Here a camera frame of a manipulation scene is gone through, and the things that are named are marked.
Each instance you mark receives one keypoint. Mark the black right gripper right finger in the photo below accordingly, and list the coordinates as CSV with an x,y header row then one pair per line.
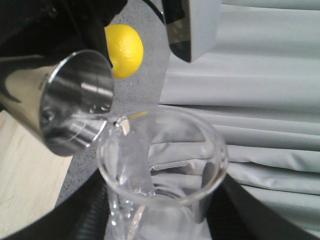
x,y
234,214

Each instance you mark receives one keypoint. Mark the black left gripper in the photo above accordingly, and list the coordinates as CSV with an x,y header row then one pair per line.
x,y
54,27

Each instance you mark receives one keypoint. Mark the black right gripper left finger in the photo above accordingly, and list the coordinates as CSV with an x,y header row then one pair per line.
x,y
83,216

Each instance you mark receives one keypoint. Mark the steel double jigger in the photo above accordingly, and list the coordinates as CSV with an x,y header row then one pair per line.
x,y
62,100

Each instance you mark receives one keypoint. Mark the glass beaker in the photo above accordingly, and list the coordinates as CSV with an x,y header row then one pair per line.
x,y
161,167

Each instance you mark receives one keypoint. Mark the wooden cutting board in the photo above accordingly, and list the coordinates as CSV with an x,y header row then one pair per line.
x,y
31,176

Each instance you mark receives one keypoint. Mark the yellow lemon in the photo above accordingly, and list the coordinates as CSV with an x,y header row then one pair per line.
x,y
125,49

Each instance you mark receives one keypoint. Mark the grey curtain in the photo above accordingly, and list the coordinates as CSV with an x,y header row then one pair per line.
x,y
259,86

